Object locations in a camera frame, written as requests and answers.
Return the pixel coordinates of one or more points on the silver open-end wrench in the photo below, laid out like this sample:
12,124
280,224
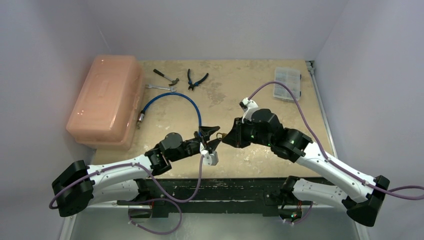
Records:
171,89

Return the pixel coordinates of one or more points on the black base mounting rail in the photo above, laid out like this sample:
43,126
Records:
262,196

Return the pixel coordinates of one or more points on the blue cable lock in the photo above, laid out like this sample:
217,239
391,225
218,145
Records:
169,113

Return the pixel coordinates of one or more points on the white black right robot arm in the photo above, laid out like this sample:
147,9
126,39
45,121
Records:
350,190

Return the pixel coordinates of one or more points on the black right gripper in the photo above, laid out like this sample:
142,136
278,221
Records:
239,133

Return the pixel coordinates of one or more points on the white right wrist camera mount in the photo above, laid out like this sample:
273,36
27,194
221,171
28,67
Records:
248,106

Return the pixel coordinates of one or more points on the clear plastic organizer box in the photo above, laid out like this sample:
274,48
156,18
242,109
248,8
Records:
291,78

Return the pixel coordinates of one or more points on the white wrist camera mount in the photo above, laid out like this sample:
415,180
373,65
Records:
248,106
209,158

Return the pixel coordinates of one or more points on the black claw hammer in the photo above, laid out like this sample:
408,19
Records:
172,83

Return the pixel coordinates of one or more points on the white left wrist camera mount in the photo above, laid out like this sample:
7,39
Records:
209,158

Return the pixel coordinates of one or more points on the pink translucent storage bin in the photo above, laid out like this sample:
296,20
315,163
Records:
106,110

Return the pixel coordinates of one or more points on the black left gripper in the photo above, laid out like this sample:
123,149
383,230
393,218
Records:
206,132

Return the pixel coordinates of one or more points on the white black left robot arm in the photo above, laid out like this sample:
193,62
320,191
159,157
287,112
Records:
81,185

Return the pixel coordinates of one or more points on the brass padlock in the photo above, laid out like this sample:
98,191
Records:
220,135

